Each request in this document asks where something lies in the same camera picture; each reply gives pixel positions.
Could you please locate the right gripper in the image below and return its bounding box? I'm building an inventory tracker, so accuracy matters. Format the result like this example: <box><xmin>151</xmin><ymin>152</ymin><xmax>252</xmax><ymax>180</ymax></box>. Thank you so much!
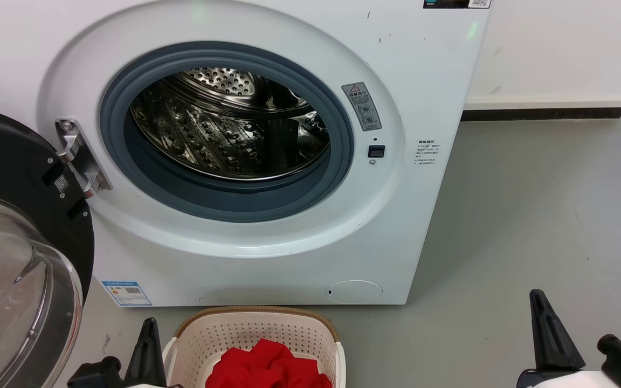
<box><xmin>515</xmin><ymin>289</ymin><xmax>587</xmax><ymax>388</ymax></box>

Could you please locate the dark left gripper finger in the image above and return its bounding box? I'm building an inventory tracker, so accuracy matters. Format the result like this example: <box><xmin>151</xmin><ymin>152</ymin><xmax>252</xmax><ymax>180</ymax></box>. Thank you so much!
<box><xmin>123</xmin><ymin>317</ymin><xmax>153</xmax><ymax>388</ymax></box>
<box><xmin>146</xmin><ymin>317</ymin><xmax>168</xmax><ymax>388</ymax></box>

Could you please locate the red jersey with black number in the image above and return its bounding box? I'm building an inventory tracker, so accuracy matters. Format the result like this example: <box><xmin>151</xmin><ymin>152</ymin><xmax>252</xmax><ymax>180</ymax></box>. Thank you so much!
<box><xmin>205</xmin><ymin>338</ymin><xmax>334</xmax><ymax>388</ymax></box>

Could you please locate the cream perforated laundry basket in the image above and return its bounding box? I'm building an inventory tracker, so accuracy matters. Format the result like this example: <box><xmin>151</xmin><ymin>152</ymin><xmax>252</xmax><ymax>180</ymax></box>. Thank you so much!
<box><xmin>162</xmin><ymin>306</ymin><xmax>347</xmax><ymax>388</ymax></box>

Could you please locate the stainless steel washing machine drum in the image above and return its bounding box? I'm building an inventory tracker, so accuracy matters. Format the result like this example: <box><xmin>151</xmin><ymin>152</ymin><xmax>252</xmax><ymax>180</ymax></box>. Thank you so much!
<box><xmin>129</xmin><ymin>67</ymin><xmax>332</xmax><ymax>181</ymax></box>

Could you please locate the black washing machine door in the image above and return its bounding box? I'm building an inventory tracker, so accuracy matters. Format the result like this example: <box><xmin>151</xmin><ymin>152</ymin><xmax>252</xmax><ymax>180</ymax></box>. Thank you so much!
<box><xmin>0</xmin><ymin>104</ymin><xmax>95</xmax><ymax>388</ymax></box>

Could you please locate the blue energy label sticker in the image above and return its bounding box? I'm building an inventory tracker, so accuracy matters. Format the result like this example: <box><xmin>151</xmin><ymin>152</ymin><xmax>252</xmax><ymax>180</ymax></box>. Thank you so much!
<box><xmin>101</xmin><ymin>280</ymin><xmax>153</xmax><ymax>307</ymax></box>

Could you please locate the grey rubber door gasket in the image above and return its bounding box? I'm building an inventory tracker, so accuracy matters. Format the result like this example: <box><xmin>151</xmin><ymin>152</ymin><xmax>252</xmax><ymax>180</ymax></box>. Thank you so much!
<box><xmin>99</xmin><ymin>41</ymin><xmax>355</xmax><ymax>223</ymax></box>

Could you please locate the white front-load washing machine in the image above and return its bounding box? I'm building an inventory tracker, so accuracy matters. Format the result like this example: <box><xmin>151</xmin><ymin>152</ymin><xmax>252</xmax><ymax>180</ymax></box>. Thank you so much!
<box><xmin>0</xmin><ymin>0</ymin><xmax>493</xmax><ymax>308</ymax></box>

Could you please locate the round white filter cover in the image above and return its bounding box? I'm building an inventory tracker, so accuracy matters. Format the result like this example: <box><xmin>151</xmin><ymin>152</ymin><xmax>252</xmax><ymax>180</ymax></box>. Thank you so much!
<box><xmin>326</xmin><ymin>280</ymin><xmax>383</xmax><ymax>304</ymax></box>

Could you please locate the silver door hinge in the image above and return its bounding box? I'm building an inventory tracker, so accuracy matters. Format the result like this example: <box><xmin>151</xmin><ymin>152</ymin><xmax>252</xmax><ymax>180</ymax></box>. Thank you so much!
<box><xmin>55</xmin><ymin>119</ymin><xmax>113</xmax><ymax>199</ymax></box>

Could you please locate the white text label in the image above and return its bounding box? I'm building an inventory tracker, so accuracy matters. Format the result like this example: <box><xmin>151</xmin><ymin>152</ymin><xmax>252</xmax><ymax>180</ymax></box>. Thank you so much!
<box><xmin>414</xmin><ymin>139</ymin><xmax>441</xmax><ymax>167</ymax></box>

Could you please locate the white and black baseboard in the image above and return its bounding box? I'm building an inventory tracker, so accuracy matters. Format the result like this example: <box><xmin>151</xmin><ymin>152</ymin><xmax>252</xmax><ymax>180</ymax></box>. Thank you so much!
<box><xmin>460</xmin><ymin>93</ymin><xmax>621</xmax><ymax>121</ymax></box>

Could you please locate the grey warning sticker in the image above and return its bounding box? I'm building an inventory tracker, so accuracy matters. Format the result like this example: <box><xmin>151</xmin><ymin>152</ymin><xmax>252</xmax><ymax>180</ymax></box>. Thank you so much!
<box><xmin>341</xmin><ymin>82</ymin><xmax>383</xmax><ymax>132</ymax></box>

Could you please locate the black control panel strip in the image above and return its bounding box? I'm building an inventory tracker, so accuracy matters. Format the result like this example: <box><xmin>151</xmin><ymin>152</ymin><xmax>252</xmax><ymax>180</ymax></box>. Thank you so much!
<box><xmin>423</xmin><ymin>0</ymin><xmax>492</xmax><ymax>9</ymax></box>

